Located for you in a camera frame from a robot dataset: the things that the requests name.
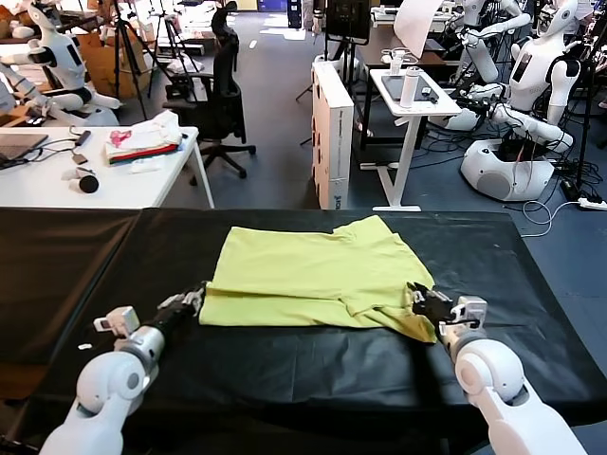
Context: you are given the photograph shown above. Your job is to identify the black camera tripod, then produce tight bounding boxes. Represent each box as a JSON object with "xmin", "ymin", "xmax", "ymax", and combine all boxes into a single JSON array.
[
  {"xmin": 106, "ymin": 0, "xmax": 165, "ymax": 122},
  {"xmin": 151, "ymin": 11, "xmax": 203, "ymax": 103}
]

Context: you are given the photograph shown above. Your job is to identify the black tablet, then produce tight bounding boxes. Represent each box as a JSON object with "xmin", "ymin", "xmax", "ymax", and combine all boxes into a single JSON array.
[{"xmin": 381, "ymin": 74, "xmax": 440, "ymax": 103}]

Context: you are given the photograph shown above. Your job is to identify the narrow black tablecloth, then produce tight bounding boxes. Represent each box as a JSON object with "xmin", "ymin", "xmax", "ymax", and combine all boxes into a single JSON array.
[{"xmin": 0, "ymin": 207, "xmax": 144, "ymax": 375}]

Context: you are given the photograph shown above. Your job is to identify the large white desk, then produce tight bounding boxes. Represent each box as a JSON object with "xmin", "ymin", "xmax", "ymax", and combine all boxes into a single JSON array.
[{"xmin": 0, "ymin": 126, "xmax": 215, "ymax": 210}]

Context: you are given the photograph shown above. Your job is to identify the dark wooden table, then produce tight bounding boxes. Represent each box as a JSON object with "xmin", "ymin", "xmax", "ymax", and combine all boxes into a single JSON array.
[{"xmin": 359, "ymin": 27, "xmax": 447, "ymax": 153}]

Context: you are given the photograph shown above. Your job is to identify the white ring controller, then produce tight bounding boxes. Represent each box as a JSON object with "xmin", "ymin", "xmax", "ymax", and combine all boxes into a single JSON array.
[{"xmin": 380, "ymin": 46, "xmax": 421, "ymax": 76}]

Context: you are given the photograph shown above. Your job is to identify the small white standing desk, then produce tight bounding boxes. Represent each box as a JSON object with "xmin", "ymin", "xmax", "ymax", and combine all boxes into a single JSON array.
[{"xmin": 359, "ymin": 68, "xmax": 464, "ymax": 213}]

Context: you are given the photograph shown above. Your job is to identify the white tumbler bottle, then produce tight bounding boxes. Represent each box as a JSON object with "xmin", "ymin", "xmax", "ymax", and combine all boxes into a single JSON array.
[{"xmin": 399, "ymin": 66, "xmax": 422, "ymax": 109}]

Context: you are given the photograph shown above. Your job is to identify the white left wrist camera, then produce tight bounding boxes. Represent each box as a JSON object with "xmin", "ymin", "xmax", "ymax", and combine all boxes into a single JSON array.
[{"xmin": 93, "ymin": 306, "xmax": 141, "ymax": 338}]

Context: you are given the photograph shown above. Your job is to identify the stack of folded clothes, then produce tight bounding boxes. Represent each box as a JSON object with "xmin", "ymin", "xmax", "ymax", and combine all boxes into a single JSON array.
[{"xmin": 103, "ymin": 111, "xmax": 185, "ymax": 167}]

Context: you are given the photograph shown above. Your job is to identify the white plastic packet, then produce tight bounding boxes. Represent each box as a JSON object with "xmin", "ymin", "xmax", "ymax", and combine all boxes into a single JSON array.
[{"xmin": 126, "ymin": 159, "xmax": 165, "ymax": 175}]

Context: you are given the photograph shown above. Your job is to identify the tall white cardboard box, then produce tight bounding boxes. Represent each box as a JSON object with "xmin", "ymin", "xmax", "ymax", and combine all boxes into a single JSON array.
[{"xmin": 310, "ymin": 61, "xmax": 356, "ymax": 210}]

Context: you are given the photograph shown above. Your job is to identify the white and black round controller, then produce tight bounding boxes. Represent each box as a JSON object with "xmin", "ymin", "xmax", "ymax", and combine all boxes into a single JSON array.
[{"xmin": 63, "ymin": 166, "xmax": 100, "ymax": 194}]

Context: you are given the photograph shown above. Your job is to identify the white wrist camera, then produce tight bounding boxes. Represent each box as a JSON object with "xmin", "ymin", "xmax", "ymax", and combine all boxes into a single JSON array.
[
  {"xmin": 450, "ymin": 294, "xmax": 488, "ymax": 328},
  {"xmin": 93, "ymin": 306, "xmax": 141, "ymax": 338}
]

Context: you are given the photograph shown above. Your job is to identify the brown cardboard box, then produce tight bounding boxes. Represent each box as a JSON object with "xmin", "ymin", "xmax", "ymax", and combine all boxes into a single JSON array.
[{"xmin": 75, "ymin": 30, "xmax": 157, "ymax": 100}]

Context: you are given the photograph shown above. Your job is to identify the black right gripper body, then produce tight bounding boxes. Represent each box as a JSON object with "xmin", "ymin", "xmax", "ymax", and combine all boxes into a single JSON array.
[{"xmin": 413, "ymin": 297, "xmax": 459, "ymax": 329}]

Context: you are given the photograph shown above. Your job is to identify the yellow-green printed t-shirt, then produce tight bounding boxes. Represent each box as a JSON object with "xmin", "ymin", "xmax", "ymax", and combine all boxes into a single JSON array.
[{"xmin": 197, "ymin": 214, "xmax": 438, "ymax": 345}]

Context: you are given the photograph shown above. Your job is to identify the black office chair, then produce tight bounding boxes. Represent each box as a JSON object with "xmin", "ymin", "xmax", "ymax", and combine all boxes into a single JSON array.
[{"xmin": 162, "ymin": 1, "xmax": 257, "ymax": 187}]

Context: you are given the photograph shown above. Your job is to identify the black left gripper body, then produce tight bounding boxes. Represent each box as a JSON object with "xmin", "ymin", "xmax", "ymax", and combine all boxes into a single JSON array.
[{"xmin": 156, "ymin": 302, "xmax": 195, "ymax": 333}]

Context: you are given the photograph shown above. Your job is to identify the white floor cable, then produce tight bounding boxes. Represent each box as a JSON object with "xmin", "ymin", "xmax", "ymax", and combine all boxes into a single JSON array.
[{"xmin": 521, "ymin": 198, "xmax": 582, "ymax": 238}]

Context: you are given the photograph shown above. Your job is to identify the white robot with black waist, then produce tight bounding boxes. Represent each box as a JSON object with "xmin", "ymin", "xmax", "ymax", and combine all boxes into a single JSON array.
[{"xmin": 0, "ymin": 0, "xmax": 122, "ymax": 128}]

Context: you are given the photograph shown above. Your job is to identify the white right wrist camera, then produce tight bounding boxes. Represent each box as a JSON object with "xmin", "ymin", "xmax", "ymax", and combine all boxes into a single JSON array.
[{"xmin": 450, "ymin": 294, "xmax": 488, "ymax": 328}]

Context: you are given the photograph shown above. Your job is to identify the black light stand pole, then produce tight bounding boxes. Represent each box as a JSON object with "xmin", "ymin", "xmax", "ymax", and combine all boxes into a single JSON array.
[{"xmin": 561, "ymin": 0, "xmax": 607, "ymax": 200}]

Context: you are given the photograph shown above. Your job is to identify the grey laptop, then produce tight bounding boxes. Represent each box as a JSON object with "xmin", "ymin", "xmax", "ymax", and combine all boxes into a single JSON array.
[{"xmin": 0, "ymin": 134, "xmax": 51, "ymax": 171}]

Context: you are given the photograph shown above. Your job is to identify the white robot on round base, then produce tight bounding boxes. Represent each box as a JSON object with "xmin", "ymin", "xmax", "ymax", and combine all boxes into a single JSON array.
[{"xmin": 445, "ymin": 0, "xmax": 582, "ymax": 204}]

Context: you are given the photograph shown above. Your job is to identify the wide black tablecloth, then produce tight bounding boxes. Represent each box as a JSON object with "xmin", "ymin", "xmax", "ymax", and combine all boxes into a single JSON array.
[{"xmin": 9, "ymin": 208, "xmax": 607, "ymax": 455}]

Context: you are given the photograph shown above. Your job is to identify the white hanging sheet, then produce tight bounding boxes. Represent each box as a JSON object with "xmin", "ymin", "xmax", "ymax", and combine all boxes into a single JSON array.
[{"xmin": 393, "ymin": 0, "xmax": 440, "ymax": 61}]

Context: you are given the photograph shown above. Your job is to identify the black monitor on stand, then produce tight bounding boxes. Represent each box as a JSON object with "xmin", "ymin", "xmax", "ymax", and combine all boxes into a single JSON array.
[{"xmin": 324, "ymin": 0, "xmax": 371, "ymax": 63}]

